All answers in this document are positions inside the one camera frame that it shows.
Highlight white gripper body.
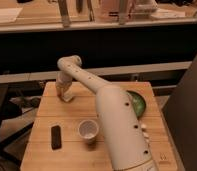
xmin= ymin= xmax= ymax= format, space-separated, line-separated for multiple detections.
xmin=55 ymin=71 xmax=72 ymax=99

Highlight white paper sheet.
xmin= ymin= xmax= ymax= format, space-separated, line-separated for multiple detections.
xmin=0 ymin=8 xmax=22 ymax=23

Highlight black rectangular block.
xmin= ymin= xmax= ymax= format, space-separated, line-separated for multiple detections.
xmin=51 ymin=125 xmax=62 ymax=150

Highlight metal post left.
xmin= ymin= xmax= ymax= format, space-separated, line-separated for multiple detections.
xmin=58 ymin=0 xmax=70 ymax=27

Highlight white paper cup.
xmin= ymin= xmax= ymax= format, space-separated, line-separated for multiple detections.
xmin=78 ymin=120 xmax=99 ymax=144

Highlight dark panel at right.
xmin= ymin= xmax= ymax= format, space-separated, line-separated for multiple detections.
xmin=163 ymin=55 xmax=197 ymax=171

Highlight metal post right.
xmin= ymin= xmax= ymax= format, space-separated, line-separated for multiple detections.
xmin=118 ymin=0 xmax=128 ymax=25

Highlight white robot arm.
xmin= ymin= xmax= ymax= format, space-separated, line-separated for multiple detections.
xmin=56 ymin=55 xmax=159 ymax=171

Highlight metal post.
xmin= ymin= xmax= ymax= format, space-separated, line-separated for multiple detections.
xmin=58 ymin=0 xmax=70 ymax=27
xmin=118 ymin=0 xmax=128 ymax=25

